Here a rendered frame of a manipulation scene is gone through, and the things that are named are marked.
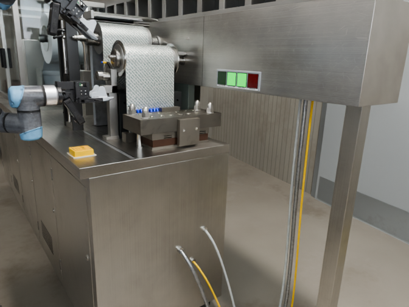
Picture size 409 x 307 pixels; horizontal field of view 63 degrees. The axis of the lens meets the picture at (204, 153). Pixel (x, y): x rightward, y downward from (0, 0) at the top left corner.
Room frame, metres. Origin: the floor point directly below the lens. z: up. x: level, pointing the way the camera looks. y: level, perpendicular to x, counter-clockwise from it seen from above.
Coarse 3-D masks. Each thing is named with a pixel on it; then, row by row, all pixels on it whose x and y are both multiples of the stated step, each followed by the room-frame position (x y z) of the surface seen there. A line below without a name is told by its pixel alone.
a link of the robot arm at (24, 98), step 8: (16, 88) 1.14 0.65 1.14; (24, 88) 1.16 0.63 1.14; (32, 88) 1.17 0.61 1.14; (40, 88) 1.19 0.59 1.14; (8, 96) 1.16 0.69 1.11; (16, 96) 1.13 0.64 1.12; (24, 96) 1.14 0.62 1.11; (32, 96) 1.16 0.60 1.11; (40, 96) 1.17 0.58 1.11; (16, 104) 1.13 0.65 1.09; (24, 104) 1.14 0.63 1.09; (32, 104) 1.16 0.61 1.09; (40, 104) 1.18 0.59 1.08
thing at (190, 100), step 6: (174, 84) 1.73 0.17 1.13; (180, 84) 1.69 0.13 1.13; (186, 84) 1.64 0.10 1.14; (174, 90) 1.73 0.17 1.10; (180, 90) 1.69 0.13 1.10; (186, 90) 1.64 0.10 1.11; (192, 90) 1.64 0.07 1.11; (186, 96) 1.64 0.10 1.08; (192, 96) 1.64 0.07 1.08; (186, 102) 1.64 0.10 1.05; (192, 102) 1.65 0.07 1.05; (186, 108) 1.64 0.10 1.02; (192, 108) 1.65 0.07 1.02
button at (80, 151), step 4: (72, 148) 1.19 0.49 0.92; (76, 148) 1.19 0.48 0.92; (80, 148) 1.19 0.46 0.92; (84, 148) 1.19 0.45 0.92; (88, 148) 1.19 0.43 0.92; (72, 152) 1.16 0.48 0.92; (76, 152) 1.15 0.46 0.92; (80, 152) 1.16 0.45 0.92; (84, 152) 1.16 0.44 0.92; (88, 152) 1.17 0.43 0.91; (92, 152) 1.18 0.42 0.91; (76, 156) 1.15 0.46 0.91; (80, 156) 1.16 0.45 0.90
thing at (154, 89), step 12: (132, 72) 1.43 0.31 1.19; (144, 72) 1.46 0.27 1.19; (156, 72) 1.50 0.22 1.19; (168, 72) 1.54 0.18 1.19; (132, 84) 1.43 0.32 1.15; (144, 84) 1.46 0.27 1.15; (156, 84) 1.50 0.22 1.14; (168, 84) 1.54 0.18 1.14; (132, 96) 1.43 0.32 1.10; (144, 96) 1.46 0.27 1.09; (156, 96) 1.50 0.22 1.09; (168, 96) 1.54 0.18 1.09
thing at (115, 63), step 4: (112, 52) 1.45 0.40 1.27; (116, 52) 1.42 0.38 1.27; (120, 52) 1.43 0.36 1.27; (116, 56) 1.42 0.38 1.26; (120, 56) 1.43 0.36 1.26; (112, 60) 1.46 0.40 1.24; (116, 60) 1.42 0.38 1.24; (120, 60) 1.43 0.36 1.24; (112, 64) 1.46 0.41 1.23; (116, 64) 1.43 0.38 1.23; (120, 64) 1.43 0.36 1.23
